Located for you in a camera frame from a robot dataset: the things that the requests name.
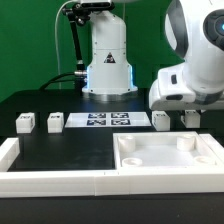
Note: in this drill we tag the white square table top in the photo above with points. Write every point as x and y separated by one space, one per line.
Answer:
161 149

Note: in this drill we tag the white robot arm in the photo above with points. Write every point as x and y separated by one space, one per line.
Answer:
195 31

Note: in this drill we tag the white marker sheet with tags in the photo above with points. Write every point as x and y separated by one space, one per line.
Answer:
107 119

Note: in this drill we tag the white U-shaped obstacle fence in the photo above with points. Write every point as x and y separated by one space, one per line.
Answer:
123 181

